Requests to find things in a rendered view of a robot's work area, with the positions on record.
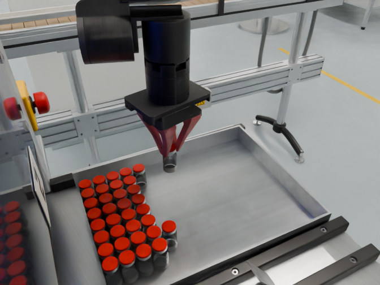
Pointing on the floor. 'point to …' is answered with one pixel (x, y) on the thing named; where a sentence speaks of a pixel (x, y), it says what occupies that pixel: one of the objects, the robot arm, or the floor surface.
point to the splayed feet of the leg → (283, 134)
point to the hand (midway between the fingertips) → (169, 148)
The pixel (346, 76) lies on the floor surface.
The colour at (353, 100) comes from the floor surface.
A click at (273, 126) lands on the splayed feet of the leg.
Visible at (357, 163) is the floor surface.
